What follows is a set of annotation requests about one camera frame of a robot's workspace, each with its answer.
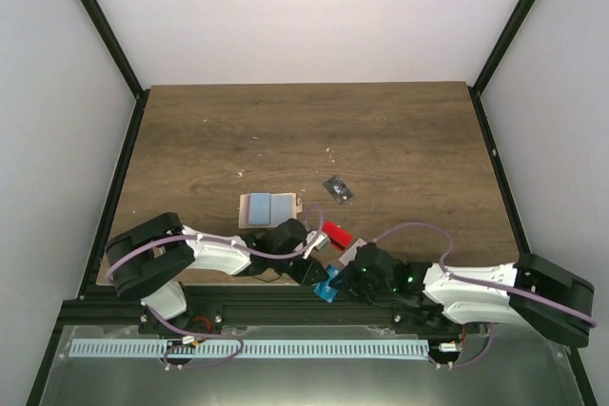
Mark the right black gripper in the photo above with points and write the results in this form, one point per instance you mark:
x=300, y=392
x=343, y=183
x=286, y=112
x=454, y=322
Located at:
x=349, y=285

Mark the black frame post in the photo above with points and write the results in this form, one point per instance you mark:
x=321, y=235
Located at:
x=112, y=44
x=508, y=34

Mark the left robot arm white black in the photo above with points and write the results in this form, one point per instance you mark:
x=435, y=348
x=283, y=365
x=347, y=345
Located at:
x=144, y=262

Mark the left black frame post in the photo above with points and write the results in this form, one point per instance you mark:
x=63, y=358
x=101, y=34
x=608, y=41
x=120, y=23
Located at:
x=112, y=44

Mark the beige leather card holder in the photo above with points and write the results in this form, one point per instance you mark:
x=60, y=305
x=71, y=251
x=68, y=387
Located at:
x=267, y=210

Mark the black aluminium front rail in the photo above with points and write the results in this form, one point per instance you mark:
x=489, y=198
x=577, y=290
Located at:
x=260, y=304

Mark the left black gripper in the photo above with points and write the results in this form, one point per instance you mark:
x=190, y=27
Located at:
x=305, y=277

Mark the right black frame post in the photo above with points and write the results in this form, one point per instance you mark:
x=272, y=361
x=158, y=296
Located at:
x=508, y=34

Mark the blue white card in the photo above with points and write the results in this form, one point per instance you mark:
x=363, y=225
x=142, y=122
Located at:
x=324, y=290

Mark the black VIP card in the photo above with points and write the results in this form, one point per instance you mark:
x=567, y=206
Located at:
x=338, y=189

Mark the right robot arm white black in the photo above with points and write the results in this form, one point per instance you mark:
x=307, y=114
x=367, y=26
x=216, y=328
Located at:
x=531, y=291

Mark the white card pink pattern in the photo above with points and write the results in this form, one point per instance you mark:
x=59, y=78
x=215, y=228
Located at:
x=350, y=253

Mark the light blue slotted cable duct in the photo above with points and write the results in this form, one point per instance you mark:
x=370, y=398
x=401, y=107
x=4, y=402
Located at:
x=252, y=348

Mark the red card black stripe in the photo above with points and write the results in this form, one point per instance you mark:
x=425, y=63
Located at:
x=338, y=237

